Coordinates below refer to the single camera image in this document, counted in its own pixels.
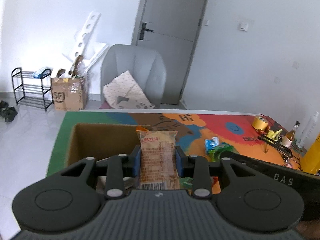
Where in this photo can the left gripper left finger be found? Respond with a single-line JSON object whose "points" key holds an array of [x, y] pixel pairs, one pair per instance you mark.
{"points": [[119, 167]]}

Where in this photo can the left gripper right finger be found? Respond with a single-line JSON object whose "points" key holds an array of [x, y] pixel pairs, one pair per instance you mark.
{"points": [[195, 167]]}

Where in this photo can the green candy packet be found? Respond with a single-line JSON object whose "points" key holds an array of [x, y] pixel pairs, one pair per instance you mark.
{"points": [[215, 152]]}

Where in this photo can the blue candy packet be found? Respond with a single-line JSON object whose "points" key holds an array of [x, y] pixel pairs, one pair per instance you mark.
{"points": [[210, 144]]}

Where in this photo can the orange biscuit packet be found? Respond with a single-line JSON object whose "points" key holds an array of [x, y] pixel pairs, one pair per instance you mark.
{"points": [[158, 161]]}

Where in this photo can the colourful cartoon table mat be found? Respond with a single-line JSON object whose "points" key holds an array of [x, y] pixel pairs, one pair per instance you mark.
{"points": [[193, 128]]}

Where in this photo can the open cardboard box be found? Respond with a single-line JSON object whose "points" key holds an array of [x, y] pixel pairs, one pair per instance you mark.
{"points": [[90, 148]]}

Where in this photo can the black folding stand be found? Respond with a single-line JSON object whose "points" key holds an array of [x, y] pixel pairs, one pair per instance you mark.
{"points": [[276, 145]]}

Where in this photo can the yellow crumpled wrapper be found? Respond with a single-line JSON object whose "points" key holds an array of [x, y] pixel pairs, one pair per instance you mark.
{"points": [[274, 135]]}

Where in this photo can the small brown glass bottle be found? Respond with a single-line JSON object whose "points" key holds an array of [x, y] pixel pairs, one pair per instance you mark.
{"points": [[288, 138]]}

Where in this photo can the yellow tape roll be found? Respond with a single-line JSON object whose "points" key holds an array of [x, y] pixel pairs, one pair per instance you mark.
{"points": [[259, 123]]}

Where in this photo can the clear plastic bottle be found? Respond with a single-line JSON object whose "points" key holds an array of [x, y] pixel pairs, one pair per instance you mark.
{"points": [[308, 130]]}

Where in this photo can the dotted beige cushion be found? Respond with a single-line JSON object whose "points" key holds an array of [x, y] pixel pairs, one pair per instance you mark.
{"points": [[123, 92]]}

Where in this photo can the SF cardboard shipping box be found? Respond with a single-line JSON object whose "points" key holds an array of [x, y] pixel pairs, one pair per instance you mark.
{"points": [[69, 94]]}

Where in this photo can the grey padded chair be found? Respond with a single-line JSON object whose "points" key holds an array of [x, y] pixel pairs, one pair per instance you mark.
{"points": [[144, 64]]}

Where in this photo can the black shoe rack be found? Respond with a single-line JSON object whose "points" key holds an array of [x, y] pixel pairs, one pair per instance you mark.
{"points": [[32, 89]]}

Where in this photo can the white perforated foam board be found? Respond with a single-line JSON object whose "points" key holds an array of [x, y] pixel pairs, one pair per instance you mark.
{"points": [[84, 53]]}

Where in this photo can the black sandals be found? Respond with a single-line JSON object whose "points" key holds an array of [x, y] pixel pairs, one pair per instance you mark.
{"points": [[7, 113]]}

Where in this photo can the grey door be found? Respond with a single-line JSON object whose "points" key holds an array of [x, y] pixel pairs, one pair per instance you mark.
{"points": [[176, 25]]}

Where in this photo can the black door handle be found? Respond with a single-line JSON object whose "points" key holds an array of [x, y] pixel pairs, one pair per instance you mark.
{"points": [[143, 30]]}

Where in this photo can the white wall switch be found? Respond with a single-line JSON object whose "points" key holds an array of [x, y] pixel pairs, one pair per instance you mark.
{"points": [[243, 26]]}

